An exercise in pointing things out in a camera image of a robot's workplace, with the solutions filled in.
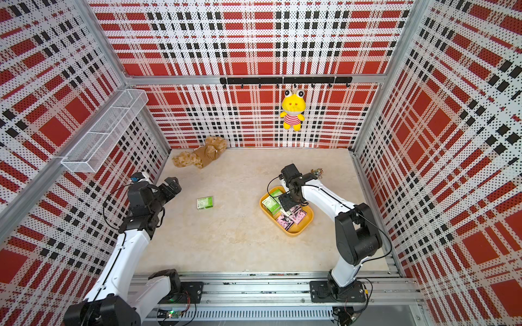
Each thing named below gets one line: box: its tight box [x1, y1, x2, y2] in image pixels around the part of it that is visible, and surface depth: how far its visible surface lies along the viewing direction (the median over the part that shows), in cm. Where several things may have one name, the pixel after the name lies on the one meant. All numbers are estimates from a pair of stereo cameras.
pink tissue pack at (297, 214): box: [288, 205, 308, 225], surface depth 92 cm
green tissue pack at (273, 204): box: [261, 195, 282, 216], surface depth 94 cm
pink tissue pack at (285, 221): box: [275, 214, 295, 231], surface depth 91 cm
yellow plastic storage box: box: [259, 186, 315, 237], surface depth 92 cm
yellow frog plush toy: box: [280, 88, 306, 132], surface depth 95 cm
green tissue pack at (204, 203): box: [196, 196, 215, 210], surface depth 98 cm
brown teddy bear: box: [171, 136, 228, 170], surface depth 109 cm
